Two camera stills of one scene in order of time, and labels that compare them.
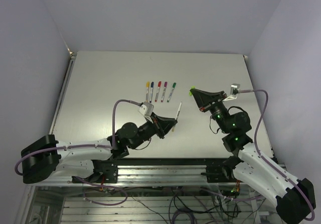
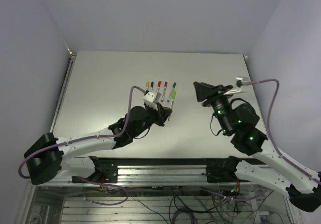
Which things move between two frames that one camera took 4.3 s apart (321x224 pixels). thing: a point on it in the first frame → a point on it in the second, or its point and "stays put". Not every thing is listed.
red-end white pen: [158, 92] stays put
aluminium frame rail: [149, 176] stays put
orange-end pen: [176, 118] → [171, 106]
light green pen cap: [189, 92] → [174, 94]
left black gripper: [162, 125] → [161, 114]
